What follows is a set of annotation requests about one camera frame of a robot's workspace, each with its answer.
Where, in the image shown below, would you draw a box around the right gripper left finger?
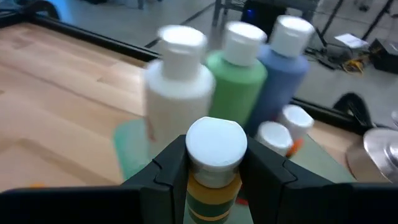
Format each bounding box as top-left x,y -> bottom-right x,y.
121,134 -> 190,224

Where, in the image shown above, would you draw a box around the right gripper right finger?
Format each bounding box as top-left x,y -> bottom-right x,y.
238,136 -> 333,224

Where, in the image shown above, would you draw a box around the small yellow black paint bottle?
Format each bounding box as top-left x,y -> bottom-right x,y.
185,116 -> 249,224

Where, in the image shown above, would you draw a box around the small orange black paint bottle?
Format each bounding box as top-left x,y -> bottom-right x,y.
278,104 -> 315,158

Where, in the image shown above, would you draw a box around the white paint bottle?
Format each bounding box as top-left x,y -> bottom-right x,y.
143,24 -> 217,156

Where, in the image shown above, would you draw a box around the large plain green paint bottle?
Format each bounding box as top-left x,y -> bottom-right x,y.
205,21 -> 268,128

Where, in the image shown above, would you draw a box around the large purple-blue paint bottle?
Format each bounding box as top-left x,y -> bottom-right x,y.
245,14 -> 315,138

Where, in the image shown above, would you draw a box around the teal translucent plastic bin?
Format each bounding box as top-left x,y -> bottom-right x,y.
112,118 -> 357,224

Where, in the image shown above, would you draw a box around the black rolling cart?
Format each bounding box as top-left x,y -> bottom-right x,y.
310,0 -> 396,47

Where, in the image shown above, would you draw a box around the white paper sheet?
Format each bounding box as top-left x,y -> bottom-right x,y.
334,32 -> 369,49

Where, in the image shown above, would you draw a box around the black computer tower blue lights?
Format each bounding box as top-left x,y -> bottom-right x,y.
241,0 -> 274,29

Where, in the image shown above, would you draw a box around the black equipment case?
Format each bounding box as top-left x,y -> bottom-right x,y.
369,37 -> 398,74

